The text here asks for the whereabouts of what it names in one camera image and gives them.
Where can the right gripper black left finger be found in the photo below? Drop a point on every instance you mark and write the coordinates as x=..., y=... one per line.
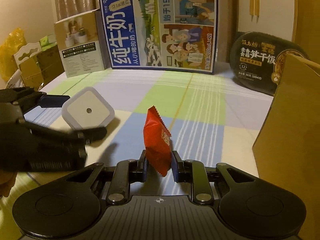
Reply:
x=140, y=170

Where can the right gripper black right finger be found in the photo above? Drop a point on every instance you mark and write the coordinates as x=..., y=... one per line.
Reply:
x=180, y=168

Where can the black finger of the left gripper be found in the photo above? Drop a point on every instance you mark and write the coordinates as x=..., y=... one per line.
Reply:
x=84, y=136
x=44, y=101

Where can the white square night light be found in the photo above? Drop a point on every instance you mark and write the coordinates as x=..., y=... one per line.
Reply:
x=87, y=109

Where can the red snack packet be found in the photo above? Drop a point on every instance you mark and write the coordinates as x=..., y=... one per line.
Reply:
x=157, y=142

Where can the person right hand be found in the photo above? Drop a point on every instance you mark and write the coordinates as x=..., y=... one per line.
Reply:
x=7, y=182

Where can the brown side cardboard boxes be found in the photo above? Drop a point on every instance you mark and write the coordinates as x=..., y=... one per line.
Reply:
x=38, y=67

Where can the yellow plastic bag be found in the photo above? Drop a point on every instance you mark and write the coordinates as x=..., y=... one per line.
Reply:
x=11, y=46

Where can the night light product box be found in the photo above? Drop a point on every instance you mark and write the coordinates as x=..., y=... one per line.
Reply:
x=78, y=43

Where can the brown cardboard box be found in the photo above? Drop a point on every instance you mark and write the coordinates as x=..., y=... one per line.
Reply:
x=286, y=149

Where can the black instant rice bowl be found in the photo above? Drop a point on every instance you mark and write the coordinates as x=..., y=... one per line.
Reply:
x=257, y=60

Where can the blue milk carton box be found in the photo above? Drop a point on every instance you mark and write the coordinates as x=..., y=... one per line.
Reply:
x=178, y=35

